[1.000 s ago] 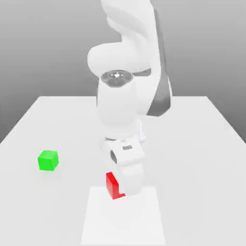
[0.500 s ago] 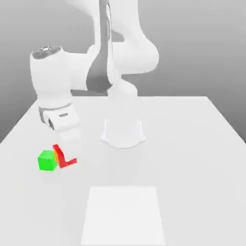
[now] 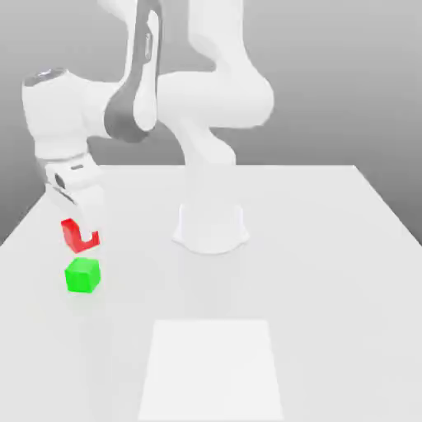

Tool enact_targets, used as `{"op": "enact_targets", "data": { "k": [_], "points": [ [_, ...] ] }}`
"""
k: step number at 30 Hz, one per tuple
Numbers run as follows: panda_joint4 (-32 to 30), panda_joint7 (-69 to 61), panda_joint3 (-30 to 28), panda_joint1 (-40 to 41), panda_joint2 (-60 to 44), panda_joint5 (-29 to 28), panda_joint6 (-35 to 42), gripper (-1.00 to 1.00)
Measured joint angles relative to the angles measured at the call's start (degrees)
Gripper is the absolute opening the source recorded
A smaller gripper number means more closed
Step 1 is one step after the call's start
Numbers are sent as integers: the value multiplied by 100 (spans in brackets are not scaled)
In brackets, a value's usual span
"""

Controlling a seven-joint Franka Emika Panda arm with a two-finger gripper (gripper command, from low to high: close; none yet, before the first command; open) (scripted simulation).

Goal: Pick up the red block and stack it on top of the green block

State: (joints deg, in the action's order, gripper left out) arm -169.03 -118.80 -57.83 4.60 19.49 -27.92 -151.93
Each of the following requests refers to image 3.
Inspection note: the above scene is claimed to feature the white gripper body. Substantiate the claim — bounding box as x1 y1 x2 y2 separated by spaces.
45 181 106 224

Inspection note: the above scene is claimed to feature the small red cube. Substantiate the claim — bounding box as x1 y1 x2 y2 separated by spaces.
60 218 101 254

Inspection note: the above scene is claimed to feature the small green cube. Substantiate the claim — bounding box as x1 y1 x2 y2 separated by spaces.
64 257 101 294

